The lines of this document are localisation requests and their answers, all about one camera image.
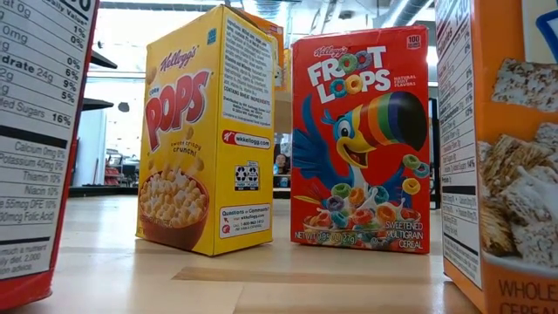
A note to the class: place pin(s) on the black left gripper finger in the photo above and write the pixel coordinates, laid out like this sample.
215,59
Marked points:
96,105
99,63

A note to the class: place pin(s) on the yellow Corn Pops cereal box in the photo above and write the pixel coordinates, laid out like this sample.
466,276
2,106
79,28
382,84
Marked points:
183,131
287,70

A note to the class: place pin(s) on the orange Mini Wheats cereal box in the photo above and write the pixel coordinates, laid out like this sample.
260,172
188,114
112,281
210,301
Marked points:
279,43
501,131

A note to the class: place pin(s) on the red Froot Loops cereal box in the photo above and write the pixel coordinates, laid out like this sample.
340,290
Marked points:
362,174
35,131

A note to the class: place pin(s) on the wooden shelf with black legs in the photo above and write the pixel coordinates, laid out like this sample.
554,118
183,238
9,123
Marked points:
282,113

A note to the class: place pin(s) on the black round hanging object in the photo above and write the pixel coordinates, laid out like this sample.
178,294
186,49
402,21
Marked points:
123,107

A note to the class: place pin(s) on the red background cart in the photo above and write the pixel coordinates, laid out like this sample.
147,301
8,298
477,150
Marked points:
112,175

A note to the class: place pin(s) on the person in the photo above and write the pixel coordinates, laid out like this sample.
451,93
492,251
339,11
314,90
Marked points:
282,163

